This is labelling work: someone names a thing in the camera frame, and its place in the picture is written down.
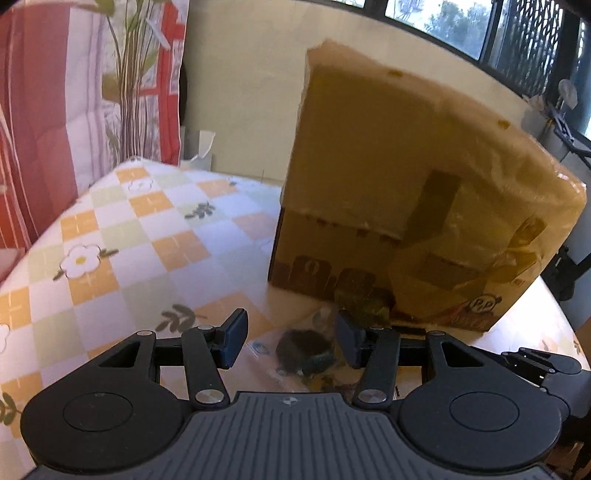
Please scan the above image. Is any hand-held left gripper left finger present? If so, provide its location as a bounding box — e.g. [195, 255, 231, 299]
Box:
[95, 308, 250, 411]

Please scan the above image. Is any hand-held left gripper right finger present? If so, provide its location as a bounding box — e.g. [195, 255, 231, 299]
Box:
[335, 310, 490, 411]

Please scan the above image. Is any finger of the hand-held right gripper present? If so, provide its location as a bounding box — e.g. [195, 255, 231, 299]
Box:
[506, 363, 550, 394]
[501, 348, 582, 377]

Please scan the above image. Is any clear packet with dark snack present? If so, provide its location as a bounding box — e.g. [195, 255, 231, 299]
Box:
[245, 288, 399, 394]

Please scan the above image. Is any brown cardboard box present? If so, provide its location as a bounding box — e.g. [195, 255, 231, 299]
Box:
[268, 205, 542, 334]

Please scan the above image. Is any large cardboard box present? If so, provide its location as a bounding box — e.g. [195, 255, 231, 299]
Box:
[281, 39, 588, 324]

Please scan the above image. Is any checked floral tablecloth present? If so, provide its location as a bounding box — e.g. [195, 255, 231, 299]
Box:
[0, 159, 591, 464]

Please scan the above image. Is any white torn paper box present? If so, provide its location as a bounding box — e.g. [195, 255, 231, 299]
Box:
[179, 129, 216, 172]

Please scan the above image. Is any small white fan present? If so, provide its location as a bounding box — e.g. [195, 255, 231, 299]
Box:
[556, 78, 579, 110]

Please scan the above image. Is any printed red curtain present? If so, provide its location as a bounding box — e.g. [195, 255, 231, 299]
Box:
[0, 0, 191, 283]

